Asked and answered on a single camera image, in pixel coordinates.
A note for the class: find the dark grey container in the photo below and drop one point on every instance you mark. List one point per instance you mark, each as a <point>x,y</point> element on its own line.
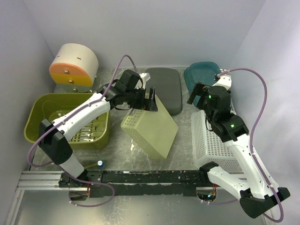
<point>166,82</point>

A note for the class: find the cream cylinder orange drawers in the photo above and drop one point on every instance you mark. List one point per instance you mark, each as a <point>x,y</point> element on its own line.
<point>75,67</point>

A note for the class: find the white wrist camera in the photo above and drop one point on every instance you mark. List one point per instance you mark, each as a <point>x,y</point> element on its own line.
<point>223,81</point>
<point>142,83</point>

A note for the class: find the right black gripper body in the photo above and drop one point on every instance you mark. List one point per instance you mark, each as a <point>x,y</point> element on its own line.
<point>202,104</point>

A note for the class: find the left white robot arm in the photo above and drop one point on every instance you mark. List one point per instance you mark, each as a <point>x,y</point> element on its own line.
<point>54,136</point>

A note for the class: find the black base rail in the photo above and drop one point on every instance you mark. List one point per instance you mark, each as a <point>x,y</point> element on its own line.
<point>138,183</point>

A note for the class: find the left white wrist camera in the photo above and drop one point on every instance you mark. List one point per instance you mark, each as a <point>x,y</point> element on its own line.
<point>142,83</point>

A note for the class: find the white perforated basket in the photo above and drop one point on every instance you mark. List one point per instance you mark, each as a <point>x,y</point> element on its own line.
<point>208,147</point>

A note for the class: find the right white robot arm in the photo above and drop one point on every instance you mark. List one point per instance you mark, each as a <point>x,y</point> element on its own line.
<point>260,192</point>

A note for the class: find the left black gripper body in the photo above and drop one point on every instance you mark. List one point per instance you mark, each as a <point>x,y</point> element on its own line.
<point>136,98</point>

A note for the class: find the olive green large tub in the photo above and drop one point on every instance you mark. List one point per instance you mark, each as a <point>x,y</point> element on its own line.
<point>51,107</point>

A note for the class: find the small blue capped bottle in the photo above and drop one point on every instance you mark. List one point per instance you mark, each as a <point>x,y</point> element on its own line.
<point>100,163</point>

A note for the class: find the cream perforated basket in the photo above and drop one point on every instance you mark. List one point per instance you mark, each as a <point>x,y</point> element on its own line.
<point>154,132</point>

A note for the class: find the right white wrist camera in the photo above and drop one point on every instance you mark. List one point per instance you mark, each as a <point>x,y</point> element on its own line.
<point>223,81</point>

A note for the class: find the teal transparent container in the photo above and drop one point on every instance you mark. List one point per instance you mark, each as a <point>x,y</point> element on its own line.
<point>203,72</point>

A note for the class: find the olive slotted tray insert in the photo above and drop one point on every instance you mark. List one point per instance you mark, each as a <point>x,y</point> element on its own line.
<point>97,131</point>

